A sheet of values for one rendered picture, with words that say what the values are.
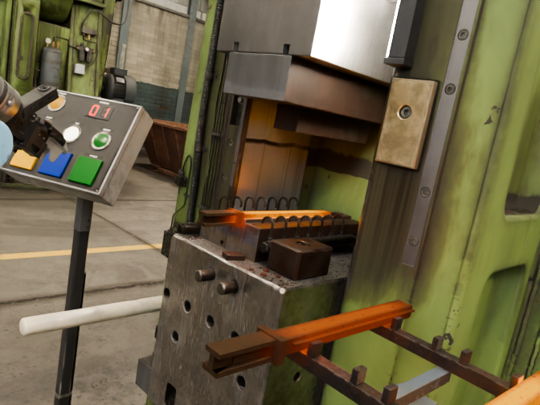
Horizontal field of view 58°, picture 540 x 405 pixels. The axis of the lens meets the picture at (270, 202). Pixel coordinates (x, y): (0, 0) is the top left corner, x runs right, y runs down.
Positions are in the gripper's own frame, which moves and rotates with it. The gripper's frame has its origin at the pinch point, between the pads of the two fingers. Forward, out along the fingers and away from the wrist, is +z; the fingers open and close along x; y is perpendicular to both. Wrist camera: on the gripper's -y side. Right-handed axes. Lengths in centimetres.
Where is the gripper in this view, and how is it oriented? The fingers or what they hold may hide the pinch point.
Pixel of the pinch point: (63, 148)
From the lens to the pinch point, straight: 130.5
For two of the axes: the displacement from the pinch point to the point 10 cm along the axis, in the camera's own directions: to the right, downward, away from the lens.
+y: -3.2, 8.9, -3.2
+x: 9.3, 2.2, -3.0
